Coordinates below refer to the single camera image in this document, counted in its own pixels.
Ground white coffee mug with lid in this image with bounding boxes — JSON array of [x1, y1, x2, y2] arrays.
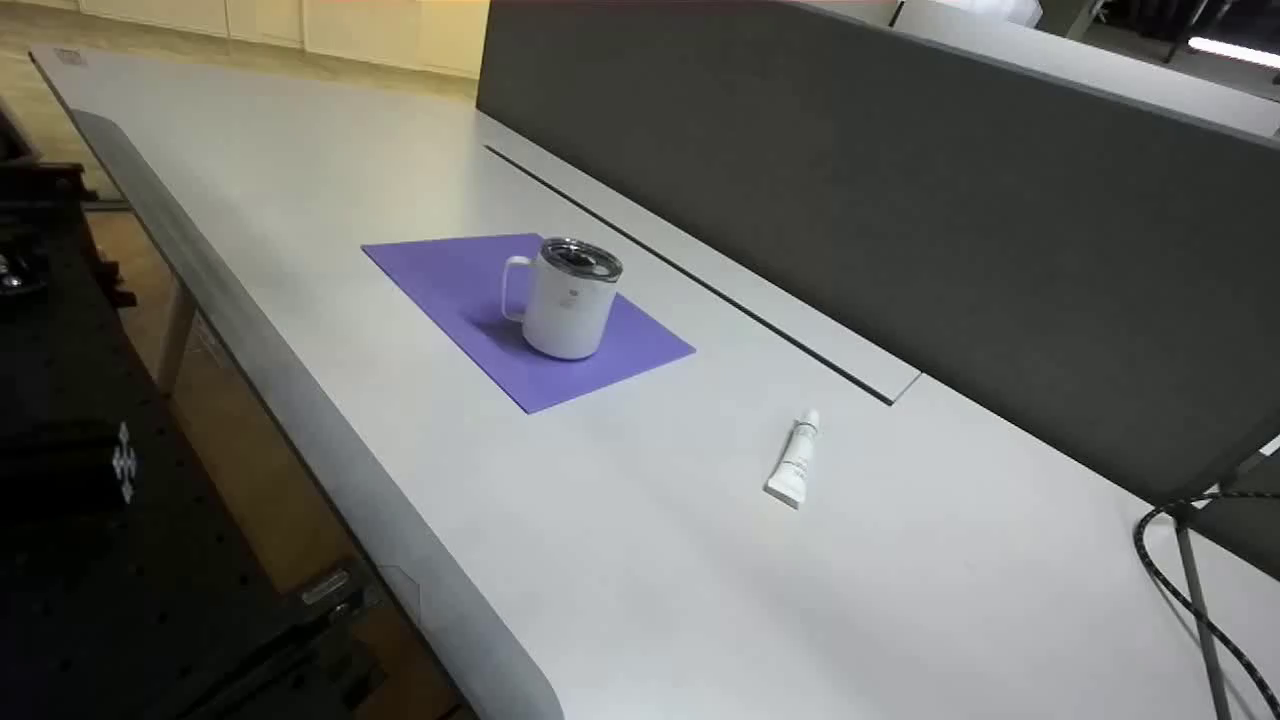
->
[[498, 236, 629, 364]]

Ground small white tube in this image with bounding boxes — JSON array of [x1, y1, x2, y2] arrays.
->
[[762, 408, 823, 511]]

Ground purple rectangular mat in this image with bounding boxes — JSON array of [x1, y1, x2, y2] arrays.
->
[[361, 231, 700, 416]]

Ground dark grey desk partition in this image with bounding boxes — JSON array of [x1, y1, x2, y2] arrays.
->
[[476, 0, 1280, 584]]

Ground light wooden cabinets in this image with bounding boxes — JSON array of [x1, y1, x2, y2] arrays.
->
[[0, 0, 493, 83]]

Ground grey desk leg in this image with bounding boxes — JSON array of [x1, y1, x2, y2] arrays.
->
[[155, 278, 204, 399]]

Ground small white fitting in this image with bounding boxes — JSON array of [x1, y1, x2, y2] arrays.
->
[[112, 416, 142, 508]]

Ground grey metal stand rod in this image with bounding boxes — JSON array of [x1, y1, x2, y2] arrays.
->
[[1169, 511, 1232, 720]]

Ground grey desk cable flap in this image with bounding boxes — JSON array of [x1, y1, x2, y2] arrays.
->
[[476, 110, 925, 408]]

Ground black cable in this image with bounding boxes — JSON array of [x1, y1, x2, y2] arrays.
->
[[1133, 494, 1280, 720]]

